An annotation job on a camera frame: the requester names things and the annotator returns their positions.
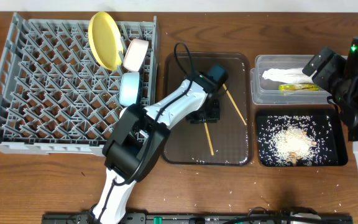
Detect wooden chopstick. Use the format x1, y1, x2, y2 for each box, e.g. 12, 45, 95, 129
204, 123, 214, 156
223, 84, 247, 126

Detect rice and food scraps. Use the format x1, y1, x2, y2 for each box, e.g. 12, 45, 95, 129
257, 115, 338, 167

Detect green snack wrapper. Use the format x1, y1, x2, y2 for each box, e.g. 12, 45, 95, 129
278, 83, 319, 91

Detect light blue bowl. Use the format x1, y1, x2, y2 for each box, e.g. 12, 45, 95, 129
119, 72, 140, 106

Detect white napkin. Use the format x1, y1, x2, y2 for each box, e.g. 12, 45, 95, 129
262, 68, 313, 84

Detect pink white bowl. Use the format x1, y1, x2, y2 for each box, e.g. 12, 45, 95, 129
123, 39, 149, 72

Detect yellow plate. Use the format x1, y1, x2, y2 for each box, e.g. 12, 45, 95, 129
88, 11, 124, 71

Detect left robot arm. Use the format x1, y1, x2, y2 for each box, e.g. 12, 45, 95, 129
87, 65, 228, 223

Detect black waste tray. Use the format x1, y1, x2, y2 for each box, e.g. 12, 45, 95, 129
255, 109, 348, 166

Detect grey dishwasher rack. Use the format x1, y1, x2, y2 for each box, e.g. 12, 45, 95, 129
0, 12, 160, 158

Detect dark brown serving tray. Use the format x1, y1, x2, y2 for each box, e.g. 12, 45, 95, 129
162, 52, 253, 166

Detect clear plastic bin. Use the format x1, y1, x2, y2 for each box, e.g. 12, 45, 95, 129
250, 55, 330, 105

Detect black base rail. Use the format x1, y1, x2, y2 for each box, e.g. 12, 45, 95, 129
41, 207, 354, 224

